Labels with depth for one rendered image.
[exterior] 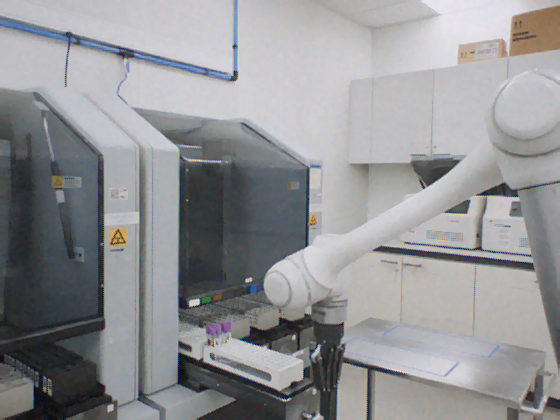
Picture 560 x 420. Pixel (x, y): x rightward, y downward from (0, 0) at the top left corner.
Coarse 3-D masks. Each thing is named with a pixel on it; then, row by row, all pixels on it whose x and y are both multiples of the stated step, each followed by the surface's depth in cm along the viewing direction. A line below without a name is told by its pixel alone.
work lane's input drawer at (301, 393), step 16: (192, 368) 143; (208, 368) 140; (208, 384) 139; (224, 384) 134; (240, 384) 130; (256, 384) 128; (304, 384) 127; (240, 400) 131; (256, 400) 127; (272, 400) 123; (288, 400) 121; (304, 400) 126; (288, 416) 121; (304, 416) 124; (320, 416) 124
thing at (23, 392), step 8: (16, 384) 111; (24, 384) 112; (32, 384) 112; (0, 392) 107; (8, 392) 108; (16, 392) 109; (24, 392) 111; (32, 392) 112; (0, 400) 107; (8, 400) 108; (16, 400) 109; (24, 400) 111; (32, 400) 112; (0, 408) 107; (8, 408) 108; (16, 408) 109; (24, 408) 111; (32, 408) 112; (0, 416) 107; (8, 416) 108
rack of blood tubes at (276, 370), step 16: (208, 352) 141; (224, 352) 137; (240, 352) 137; (256, 352) 137; (272, 352) 137; (224, 368) 137; (240, 368) 139; (256, 368) 140; (272, 368) 125; (288, 368) 126; (272, 384) 125; (288, 384) 126
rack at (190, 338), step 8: (184, 328) 158; (192, 328) 158; (200, 328) 157; (184, 336) 150; (192, 336) 150; (200, 336) 150; (184, 344) 159; (192, 344) 146; (200, 344) 144; (184, 352) 148; (192, 352) 146; (200, 352) 144
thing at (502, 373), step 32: (384, 320) 186; (352, 352) 151; (384, 352) 151; (416, 352) 152; (448, 352) 153; (480, 352) 153; (512, 352) 154; (544, 352) 155; (448, 384) 129; (480, 384) 129; (512, 384) 130; (512, 416) 121
